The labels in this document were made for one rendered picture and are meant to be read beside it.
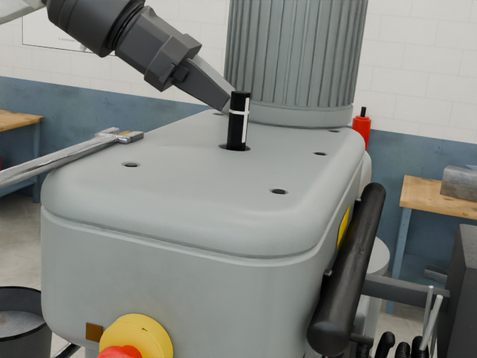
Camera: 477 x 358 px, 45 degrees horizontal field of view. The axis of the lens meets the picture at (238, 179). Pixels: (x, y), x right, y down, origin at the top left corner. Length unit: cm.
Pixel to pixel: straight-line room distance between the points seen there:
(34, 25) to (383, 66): 326
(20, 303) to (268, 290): 272
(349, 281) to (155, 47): 30
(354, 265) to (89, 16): 37
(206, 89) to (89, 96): 510
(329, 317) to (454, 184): 397
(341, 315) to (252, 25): 45
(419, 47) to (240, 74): 403
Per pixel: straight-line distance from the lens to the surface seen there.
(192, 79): 62
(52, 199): 52
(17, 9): 71
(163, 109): 535
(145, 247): 48
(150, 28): 61
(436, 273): 460
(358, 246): 64
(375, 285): 99
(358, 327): 112
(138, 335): 49
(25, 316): 310
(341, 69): 82
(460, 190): 444
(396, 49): 482
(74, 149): 58
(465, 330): 92
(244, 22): 82
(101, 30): 63
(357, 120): 475
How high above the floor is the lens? 204
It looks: 16 degrees down
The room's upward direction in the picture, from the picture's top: 5 degrees clockwise
